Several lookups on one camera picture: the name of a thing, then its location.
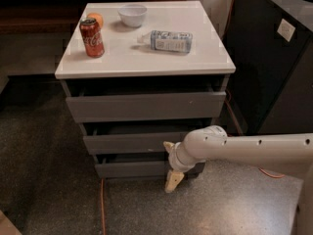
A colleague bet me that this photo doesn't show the grey top drawer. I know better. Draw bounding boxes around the grey top drawer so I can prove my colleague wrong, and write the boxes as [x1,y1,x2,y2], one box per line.
[62,81,226,123]

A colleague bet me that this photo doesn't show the red coke can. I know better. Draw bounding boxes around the red coke can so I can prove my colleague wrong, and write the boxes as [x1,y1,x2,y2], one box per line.
[79,18,105,58]

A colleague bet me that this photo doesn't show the orange fruit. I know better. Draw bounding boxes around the orange fruit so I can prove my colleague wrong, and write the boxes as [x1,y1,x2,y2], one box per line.
[87,13,104,28]

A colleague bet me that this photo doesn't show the grey drawer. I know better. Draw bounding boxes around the grey drawer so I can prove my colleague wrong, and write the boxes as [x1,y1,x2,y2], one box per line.
[83,118,210,155]
[62,81,226,123]
[94,151,207,180]

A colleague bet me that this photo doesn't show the orange extension cable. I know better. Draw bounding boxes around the orange extension cable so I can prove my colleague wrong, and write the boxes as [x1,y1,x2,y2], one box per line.
[99,0,287,235]

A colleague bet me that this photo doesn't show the clear plastic water bottle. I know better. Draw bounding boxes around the clear plastic water bottle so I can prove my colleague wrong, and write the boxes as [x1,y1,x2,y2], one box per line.
[137,30,193,54]

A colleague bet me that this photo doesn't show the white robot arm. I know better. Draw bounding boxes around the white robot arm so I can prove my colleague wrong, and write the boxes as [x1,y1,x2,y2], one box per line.
[163,125,313,235]

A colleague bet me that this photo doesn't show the white bowl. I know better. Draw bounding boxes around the white bowl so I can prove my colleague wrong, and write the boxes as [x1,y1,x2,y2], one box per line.
[117,4,148,27]

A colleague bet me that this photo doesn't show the brown cardboard corner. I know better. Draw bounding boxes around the brown cardboard corner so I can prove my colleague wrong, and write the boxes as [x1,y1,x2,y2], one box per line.
[0,211,22,235]

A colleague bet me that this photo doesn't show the grey cabinet with white top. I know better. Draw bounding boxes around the grey cabinet with white top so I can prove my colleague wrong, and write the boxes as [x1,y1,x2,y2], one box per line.
[54,0,237,181]

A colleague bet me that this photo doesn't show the white wall outlet plate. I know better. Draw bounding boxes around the white wall outlet plate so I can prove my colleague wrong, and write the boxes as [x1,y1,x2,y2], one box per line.
[277,19,295,42]

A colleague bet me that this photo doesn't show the black counter cabinet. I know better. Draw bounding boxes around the black counter cabinet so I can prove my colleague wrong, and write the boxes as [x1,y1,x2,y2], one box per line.
[223,0,313,135]

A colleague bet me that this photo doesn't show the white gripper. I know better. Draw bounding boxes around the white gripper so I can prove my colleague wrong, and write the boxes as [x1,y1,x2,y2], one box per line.
[163,141,199,193]

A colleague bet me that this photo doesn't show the grey bottom drawer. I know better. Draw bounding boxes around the grey bottom drawer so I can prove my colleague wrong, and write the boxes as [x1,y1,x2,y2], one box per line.
[94,151,207,180]

